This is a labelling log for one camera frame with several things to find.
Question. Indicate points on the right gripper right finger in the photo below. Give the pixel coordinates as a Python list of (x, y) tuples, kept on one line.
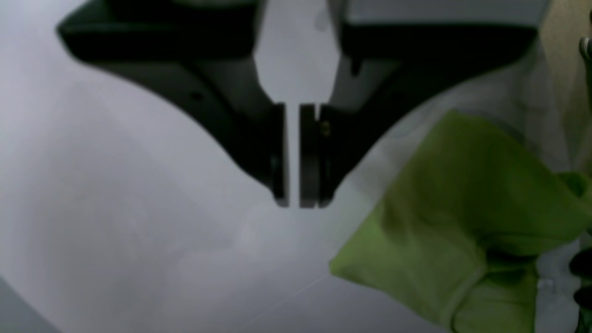
[(394, 56)]

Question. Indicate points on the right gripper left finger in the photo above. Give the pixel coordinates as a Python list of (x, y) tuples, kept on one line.
[(199, 56)]

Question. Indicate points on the green T-shirt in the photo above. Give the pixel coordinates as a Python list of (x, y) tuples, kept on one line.
[(457, 234)]

